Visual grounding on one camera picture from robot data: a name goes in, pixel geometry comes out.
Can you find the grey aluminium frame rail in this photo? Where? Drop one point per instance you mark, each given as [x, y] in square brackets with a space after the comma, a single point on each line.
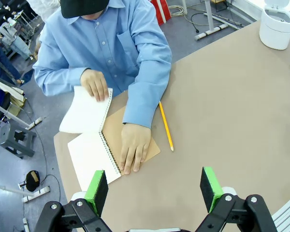
[287, 215]

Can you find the spiral notebook kraft cover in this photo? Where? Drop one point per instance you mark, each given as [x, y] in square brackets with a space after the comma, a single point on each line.
[91, 154]

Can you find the black floor object with tape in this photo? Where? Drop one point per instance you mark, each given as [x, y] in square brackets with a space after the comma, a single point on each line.
[32, 181]

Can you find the white desk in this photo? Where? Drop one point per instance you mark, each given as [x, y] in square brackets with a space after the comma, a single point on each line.
[35, 122]

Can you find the person left forearm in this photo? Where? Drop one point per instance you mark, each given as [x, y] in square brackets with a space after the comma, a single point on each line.
[147, 96]

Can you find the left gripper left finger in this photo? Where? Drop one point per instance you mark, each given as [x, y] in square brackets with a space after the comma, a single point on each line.
[100, 193]

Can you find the person torso blue shirt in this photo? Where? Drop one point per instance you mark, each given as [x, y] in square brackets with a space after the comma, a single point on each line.
[104, 43]

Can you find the person right hand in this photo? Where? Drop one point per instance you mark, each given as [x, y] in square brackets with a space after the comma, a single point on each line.
[95, 83]

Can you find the person right forearm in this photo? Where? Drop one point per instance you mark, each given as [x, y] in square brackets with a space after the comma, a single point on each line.
[58, 79]

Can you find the yellow pencil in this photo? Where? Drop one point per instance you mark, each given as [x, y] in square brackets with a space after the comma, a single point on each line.
[166, 125]

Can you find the white round lidded bin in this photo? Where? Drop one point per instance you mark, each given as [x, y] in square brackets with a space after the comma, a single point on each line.
[275, 31]

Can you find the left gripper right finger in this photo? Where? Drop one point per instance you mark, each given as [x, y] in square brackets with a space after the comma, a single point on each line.
[207, 188]

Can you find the grey step stool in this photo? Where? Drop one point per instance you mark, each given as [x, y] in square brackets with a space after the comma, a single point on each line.
[14, 140]

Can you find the small white table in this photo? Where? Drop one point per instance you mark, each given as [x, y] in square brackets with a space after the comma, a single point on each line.
[208, 17]

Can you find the person left hand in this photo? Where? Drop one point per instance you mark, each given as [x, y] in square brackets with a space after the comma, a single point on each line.
[135, 145]

